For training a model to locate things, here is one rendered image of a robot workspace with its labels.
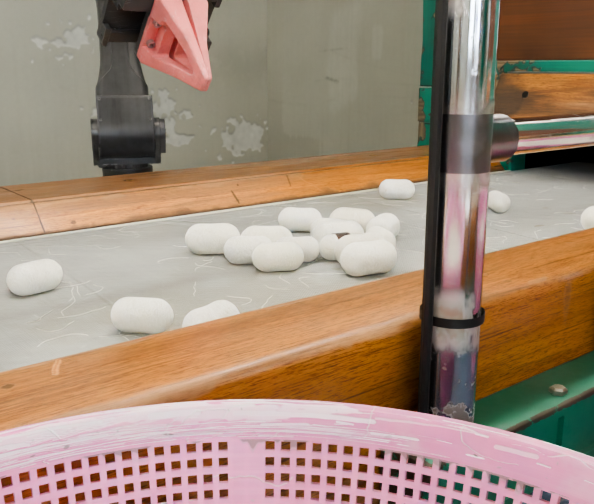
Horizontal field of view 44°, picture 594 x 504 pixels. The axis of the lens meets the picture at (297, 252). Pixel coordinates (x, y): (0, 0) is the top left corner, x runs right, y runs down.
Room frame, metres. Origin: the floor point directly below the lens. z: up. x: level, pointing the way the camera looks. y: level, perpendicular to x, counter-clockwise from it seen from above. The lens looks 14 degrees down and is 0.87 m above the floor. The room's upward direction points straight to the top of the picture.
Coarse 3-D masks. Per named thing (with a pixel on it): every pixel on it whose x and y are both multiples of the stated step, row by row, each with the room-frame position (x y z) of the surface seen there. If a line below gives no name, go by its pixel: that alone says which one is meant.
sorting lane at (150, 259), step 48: (528, 192) 0.75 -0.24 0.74; (576, 192) 0.75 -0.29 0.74; (48, 240) 0.54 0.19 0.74; (96, 240) 0.54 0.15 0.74; (144, 240) 0.54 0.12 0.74; (528, 240) 0.54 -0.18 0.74; (0, 288) 0.42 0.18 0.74; (96, 288) 0.42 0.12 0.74; (144, 288) 0.42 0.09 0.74; (192, 288) 0.42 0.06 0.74; (240, 288) 0.42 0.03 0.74; (288, 288) 0.42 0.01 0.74; (336, 288) 0.42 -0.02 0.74; (0, 336) 0.34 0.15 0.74; (48, 336) 0.34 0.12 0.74; (96, 336) 0.34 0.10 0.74; (144, 336) 0.34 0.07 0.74
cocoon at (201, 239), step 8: (200, 224) 0.50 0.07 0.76; (208, 224) 0.50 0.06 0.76; (216, 224) 0.50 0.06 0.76; (224, 224) 0.50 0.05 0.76; (192, 232) 0.49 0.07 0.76; (200, 232) 0.49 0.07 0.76; (208, 232) 0.49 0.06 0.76; (216, 232) 0.49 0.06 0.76; (224, 232) 0.49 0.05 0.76; (232, 232) 0.49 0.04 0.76; (192, 240) 0.49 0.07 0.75; (200, 240) 0.49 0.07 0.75; (208, 240) 0.49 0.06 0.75; (216, 240) 0.49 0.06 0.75; (224, 240) 0.49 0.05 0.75; (192, 248) 0.49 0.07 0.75; (200, 248) 0.49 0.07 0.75; (208, 248) 0.49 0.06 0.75; (216, 248) 0.49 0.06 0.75
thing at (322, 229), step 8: (320, 224) 0.50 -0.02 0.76; (328, 224) 0.50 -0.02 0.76; (336, 224) 0.50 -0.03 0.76; (344, 224) 0.50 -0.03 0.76; (352, 224) 0.50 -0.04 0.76; (312, 232) 0.50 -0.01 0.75; (320, 232) 0.49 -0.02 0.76; (328, 232) 0.49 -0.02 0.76; (336, 232) 0.49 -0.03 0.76; (352, 232) 0.50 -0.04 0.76; (360, 232) 0.50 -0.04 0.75; (320, 240) 0.49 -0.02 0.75
